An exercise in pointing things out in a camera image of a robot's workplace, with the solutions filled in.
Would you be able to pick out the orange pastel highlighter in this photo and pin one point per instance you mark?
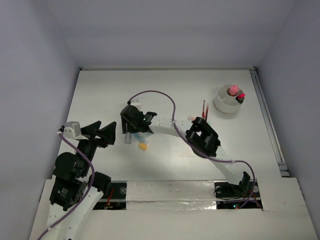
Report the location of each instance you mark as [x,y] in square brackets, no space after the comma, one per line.
[191,118]

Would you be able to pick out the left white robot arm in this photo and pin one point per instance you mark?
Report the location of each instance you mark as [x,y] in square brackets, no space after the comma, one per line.
[77,186]

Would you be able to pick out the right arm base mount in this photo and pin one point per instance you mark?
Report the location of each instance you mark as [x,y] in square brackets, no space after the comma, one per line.
[231,198]

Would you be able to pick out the green pastel highlighter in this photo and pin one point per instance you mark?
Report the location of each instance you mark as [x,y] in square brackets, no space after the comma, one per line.
[148,134]

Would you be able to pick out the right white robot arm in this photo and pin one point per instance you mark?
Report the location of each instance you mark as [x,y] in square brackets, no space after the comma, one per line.
[198,134]

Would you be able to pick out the clear blue capped pen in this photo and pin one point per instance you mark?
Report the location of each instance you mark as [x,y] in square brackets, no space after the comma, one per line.
[128,138]

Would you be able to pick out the red gel pen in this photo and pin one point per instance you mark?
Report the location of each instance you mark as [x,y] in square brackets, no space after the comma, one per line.
[203,109]
[206,112]

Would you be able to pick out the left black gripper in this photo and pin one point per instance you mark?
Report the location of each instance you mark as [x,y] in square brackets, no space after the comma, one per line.
[92,139]

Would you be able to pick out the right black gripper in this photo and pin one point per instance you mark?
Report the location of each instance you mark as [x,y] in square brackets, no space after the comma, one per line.
[130,128]

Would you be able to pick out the white round pen holder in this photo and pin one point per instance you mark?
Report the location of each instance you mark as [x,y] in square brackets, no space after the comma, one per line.
[225,103]

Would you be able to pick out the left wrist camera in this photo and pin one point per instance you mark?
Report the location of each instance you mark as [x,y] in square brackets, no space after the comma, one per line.
[72,130]

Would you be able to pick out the orange capped highlighter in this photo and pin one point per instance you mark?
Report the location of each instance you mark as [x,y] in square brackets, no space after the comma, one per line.
[143,146]

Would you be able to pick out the black pink highlighter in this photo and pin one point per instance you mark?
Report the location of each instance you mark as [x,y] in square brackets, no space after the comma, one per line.
[240,98]

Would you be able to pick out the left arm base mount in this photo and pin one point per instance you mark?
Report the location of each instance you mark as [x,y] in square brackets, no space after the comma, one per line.
[116,199]

